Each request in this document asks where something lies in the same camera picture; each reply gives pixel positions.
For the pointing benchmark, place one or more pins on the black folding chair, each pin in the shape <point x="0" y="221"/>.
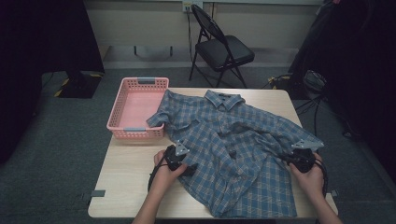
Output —
<point x="222" y="49"/>

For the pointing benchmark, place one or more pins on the pink plastic basket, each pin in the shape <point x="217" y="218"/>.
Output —
<point x="138" y="109"/>

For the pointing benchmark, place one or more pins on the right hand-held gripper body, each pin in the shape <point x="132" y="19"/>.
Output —
<point x="303" y="155"/>

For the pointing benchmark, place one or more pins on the person's right hand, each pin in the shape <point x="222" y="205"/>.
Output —
<point x="308" y="182"/>

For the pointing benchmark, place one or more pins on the white wall outlet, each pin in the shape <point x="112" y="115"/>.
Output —
<point x="192" y="5"/>

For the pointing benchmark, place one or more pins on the black curtain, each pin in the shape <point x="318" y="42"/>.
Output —
<point x="37" y="46"/>

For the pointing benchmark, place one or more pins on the grey table clamp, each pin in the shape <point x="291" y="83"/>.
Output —
<point x="334" y="193"/>
<point x="97" y="193"/>

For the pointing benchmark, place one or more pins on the blue plaid shirt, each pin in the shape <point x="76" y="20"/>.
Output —
<point x="230" y="149"/>

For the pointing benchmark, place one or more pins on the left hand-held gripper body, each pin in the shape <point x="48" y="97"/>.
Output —
<point x="175" y="155"/>

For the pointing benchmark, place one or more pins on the black stand base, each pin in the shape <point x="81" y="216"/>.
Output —
<point x="79" y="87"/>

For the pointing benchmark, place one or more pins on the person's left hand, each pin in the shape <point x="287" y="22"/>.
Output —
<point x="165" y="179"/>

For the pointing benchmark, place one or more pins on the dark covered equipment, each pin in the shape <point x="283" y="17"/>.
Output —
<point x="355" y="62"/>

